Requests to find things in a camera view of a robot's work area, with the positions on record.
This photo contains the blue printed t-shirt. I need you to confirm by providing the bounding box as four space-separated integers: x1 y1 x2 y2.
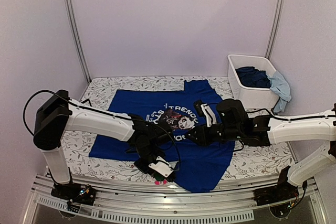
88 79 236 193

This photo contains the pink flower brooch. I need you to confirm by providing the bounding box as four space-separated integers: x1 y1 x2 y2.
154 174 167 185

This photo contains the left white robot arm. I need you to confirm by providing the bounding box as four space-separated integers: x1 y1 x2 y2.
32 90 177 210

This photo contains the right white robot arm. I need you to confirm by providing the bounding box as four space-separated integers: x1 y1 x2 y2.
186 99 335 206

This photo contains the dark navy clothing in bin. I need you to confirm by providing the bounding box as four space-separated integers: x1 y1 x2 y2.
236 66 271 88

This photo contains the white plastic bin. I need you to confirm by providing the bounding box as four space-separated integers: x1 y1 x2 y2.
227 54 279 109

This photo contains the floral table cloth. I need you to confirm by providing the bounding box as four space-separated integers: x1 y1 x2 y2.
61 76 293 184

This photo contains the light blue cloth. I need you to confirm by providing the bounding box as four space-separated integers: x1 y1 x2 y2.
269 71 292 113

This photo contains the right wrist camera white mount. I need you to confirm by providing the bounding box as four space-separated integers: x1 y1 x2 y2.
193 100 217 127

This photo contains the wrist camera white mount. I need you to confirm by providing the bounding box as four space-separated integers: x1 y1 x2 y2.
148 156 176 182
193 100 217 127

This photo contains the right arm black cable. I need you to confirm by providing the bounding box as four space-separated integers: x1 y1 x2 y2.
230 108 336 204

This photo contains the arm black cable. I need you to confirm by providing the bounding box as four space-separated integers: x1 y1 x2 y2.
230 108 336 204
23 89 182 180

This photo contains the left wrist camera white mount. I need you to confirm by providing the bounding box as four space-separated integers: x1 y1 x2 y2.
148 156 176 182

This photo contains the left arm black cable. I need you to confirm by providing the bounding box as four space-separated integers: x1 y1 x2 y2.
23 89 182 180

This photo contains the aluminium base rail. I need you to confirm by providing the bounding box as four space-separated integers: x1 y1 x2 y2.
23 175 329 223

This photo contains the right aluminium frame post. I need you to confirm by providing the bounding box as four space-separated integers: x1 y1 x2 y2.
265 0 285 60

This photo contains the aluminium frame post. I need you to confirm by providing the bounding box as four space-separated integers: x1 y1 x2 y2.
265 0 285 60
64 0 91 83

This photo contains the left aluminium frame post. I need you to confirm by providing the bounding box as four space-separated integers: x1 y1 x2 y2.
64 0 91 83

